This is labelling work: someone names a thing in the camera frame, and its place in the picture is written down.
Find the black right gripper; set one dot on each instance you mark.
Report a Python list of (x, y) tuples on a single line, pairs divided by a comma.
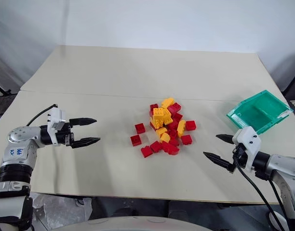
[(241, 157)]

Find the black stand leg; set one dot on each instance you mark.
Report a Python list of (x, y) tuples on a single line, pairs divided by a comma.
[(1, 88)]

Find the red plastic building brick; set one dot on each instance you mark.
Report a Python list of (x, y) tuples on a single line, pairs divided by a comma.
[(170, 149)]

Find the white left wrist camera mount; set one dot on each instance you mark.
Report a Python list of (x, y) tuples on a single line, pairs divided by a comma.
[(55, 120)]

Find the yellow plastic toy brick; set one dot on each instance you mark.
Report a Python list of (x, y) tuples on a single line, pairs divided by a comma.
[(162, 113)]

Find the long yellow building block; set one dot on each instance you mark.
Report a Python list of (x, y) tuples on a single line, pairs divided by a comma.
[(181, 128)]

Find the small red building block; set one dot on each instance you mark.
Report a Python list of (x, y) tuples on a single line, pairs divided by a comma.
[(156, 146), (190, 125), (173, 133), (177, 117), (186, 140), (135, 140), (139, 128), (172, 126), (174, 141), (153, 107), (146, 152)]

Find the yellow sloped building block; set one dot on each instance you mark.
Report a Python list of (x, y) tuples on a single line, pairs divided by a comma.
[(165, 138)]

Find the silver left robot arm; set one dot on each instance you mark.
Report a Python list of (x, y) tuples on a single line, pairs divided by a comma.
[(19, 146)]

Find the clear crumpled plastic sheet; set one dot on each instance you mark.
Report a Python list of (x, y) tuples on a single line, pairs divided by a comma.
[(58, 208)]

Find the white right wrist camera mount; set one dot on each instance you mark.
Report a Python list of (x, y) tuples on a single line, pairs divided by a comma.
[(250, 142)]

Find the green transparent plastic bin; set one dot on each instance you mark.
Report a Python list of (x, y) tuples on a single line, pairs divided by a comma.
[(260, 113)]

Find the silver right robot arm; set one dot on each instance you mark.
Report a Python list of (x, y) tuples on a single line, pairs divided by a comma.
[(282, 166)]

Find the red plastic toy brick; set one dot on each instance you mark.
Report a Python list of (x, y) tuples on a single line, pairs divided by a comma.
[(174, 108)]

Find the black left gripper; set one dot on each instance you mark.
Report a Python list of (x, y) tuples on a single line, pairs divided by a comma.
[(68, 134)]

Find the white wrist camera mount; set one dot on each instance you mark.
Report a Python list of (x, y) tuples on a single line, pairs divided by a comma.
[(250, 142), (55, 120)]

